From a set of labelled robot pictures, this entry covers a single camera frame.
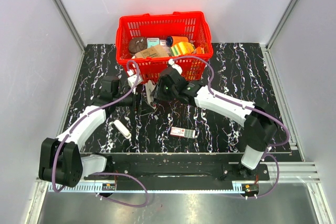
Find red plastic shopping basket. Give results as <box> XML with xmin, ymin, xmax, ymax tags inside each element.
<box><xmin>115</xmin><ymin>11</ymin><xmax>214</xmax><ymax>83</ymax></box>

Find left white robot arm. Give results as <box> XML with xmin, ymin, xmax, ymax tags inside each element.
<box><xmin>38</xmin><ymin>74</ymin><xmax>142</xmax><ymax>192</ymax></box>

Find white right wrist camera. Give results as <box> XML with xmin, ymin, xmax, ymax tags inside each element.
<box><xmin>167</xmin><ymin>58</ymin><xmax>183</xmax><ymax>76</ymax></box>

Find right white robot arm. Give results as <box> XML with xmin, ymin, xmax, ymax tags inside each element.
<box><xmin>152</xmin><ymin>67</ymin><xmax>278</xmax><ymax>180</ymax></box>

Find orange snack packet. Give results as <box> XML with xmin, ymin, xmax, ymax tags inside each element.
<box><xmin>194</xmin><ymin>46</ymin><xmax>205</xmax><ymax>55</ymax></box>

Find brown cardboard packet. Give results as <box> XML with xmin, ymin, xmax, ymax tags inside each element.
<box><xmin>135</xmin><ymin>45</ymin><xmax>169</xmax><ymax>59</ymax></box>

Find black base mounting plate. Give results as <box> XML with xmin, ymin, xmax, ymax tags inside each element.
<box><xmin>83</xmin><ymin>152</ymin><xmax>270</xmax><ymax>183</ymax></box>

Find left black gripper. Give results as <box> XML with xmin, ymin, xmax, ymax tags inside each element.
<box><xmin>113</xmin><ymin>84</ymin><xmax>155</xmax><ymax>116</ymax></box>

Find red white staple box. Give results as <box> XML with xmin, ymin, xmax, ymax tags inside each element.
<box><xmin>170</xmin><ymin>127</ymin><xmax>196</xmax><ymax>138</ymax></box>

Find white stapler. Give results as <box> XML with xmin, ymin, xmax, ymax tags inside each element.
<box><xmin>113</xmin><ymin>120</ymin><xmax>131</xmax><ymax>139</ymax></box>

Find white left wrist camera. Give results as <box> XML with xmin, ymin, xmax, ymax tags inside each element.
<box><xmin>127</xmin><ymin>69</ymin><xmax>143</xmax><ymax>94</ymax></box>

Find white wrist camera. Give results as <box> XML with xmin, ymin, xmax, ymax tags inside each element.
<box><xmin>167</xmin><ymin>58</ymin><xmax>183</xmax><ymax>76</ymax></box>
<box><xmin>127</xmin><ymin>69</ymin><xmax>143</xmax><ymax>94</ymax></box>

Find orange bottle blue cap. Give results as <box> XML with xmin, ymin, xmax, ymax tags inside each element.
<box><xmin>166</xmin><ymin>36</ymin><xmax>189</xmax><ymax>47</ymax></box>

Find teal white small box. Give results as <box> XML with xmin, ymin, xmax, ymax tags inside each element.
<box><xmin>146</xmin><ymin>37</ymin><xmax>160</xmax><ymax>48</ymax></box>

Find yellow green snack pack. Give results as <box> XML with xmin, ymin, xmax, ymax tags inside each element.
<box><xmin>170</xmin><ymin>42</ymin><xmax>195</xmax><ymax>57</ymax></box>

